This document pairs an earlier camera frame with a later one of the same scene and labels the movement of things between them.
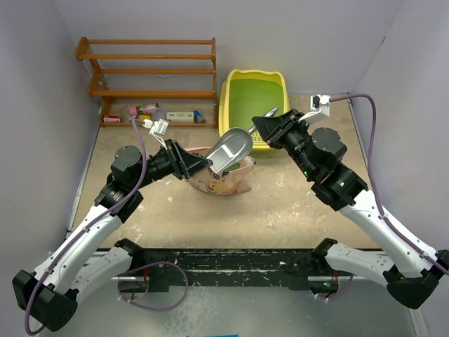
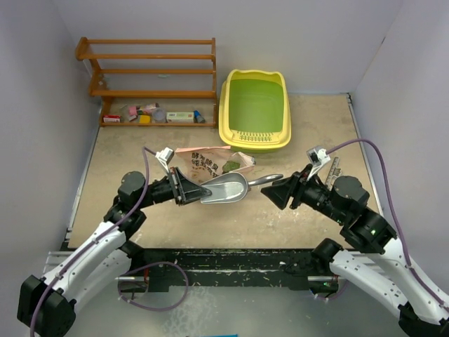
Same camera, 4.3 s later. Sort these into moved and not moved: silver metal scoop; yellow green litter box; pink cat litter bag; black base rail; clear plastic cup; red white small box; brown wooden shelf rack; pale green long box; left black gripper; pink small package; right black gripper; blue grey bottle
Moved: left black gripper; pink cat litter bag; right black gripper; silver metal scoop
Not moved: blue grey bottle; brown wooden shelf rack; red white small box; yellow green litter box; black base rail; pale green long box; clear plastic cup; pink small package
